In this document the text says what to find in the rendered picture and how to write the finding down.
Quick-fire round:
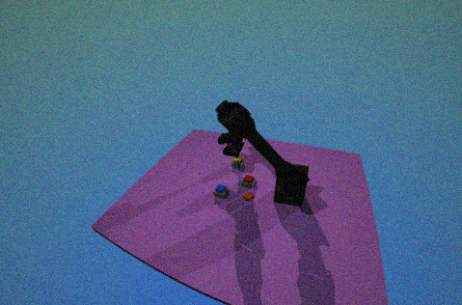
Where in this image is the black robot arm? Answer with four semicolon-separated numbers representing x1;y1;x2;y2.
215;100;310;197

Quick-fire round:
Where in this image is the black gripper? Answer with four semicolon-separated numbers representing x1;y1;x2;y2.
223;132;244;158

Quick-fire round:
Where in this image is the red button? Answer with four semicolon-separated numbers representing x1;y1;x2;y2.
242;175;256;188

